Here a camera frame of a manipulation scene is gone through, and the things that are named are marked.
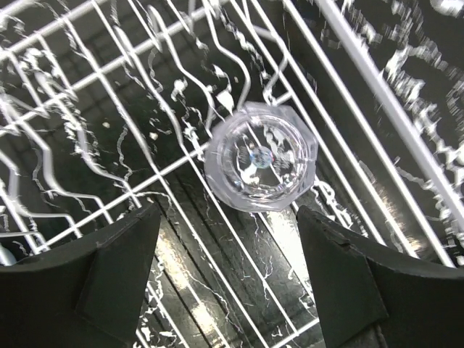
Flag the white wire dish rack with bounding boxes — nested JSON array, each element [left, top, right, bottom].
[[1, 1, 463, 347]]

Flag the black marble pattern mat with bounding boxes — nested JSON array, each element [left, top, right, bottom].
[[1, 1, 463, 347]]

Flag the clear glass cup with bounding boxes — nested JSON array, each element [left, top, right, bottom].
[[204, 101, 318, 212]]

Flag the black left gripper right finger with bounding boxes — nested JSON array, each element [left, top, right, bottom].
[[297, 206, 463, 347]]

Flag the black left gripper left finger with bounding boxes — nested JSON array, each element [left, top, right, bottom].
[[1, 204, 160, 347]]

